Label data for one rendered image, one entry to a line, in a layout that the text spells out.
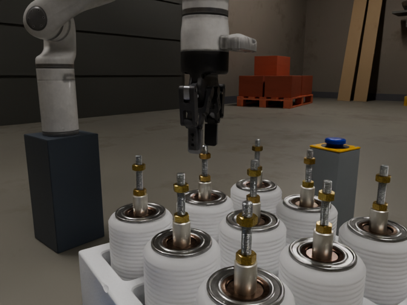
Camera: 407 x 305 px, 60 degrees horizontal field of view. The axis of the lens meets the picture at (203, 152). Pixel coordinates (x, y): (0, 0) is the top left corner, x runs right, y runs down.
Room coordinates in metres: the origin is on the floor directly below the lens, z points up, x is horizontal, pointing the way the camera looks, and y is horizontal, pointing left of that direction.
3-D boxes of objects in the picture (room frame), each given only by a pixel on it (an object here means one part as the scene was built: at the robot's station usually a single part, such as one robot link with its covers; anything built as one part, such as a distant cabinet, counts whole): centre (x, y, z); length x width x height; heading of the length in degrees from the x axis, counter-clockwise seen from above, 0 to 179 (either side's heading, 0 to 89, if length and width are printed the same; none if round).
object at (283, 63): (5.61, -1.15, 0.37); 1.32 x 1.03 x 0.74; 138
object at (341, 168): (0.70, -0.26, 0.16); 0.07 x 0.07 x 0.31; 35
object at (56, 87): (0.94, 0.38, 0.39); 0.09 x 0.09 x 0.17; 48
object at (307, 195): (0.54, -0.17, 0.26); 0.02 x 0.02 x 0.03
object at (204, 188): (0.57, 0.00, 0.26); 0.02 x 0.02 x 0.03
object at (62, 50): (0.94, 0.38, 0.54); 0.09 x 0.09 x 0.17; 79
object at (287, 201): (0.54, -0.17, 0.25); 0.08 x 0.08 x 0.01
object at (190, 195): (0.57, 0.00, 0.25); 0.08 x 0.08 x 0.01
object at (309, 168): (0.54, -0.17, 0.30); 0.01 x 0.01 x 0.08
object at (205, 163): (0.57, 0.00, 0.30); 0.01 x 0.01 x 0.08
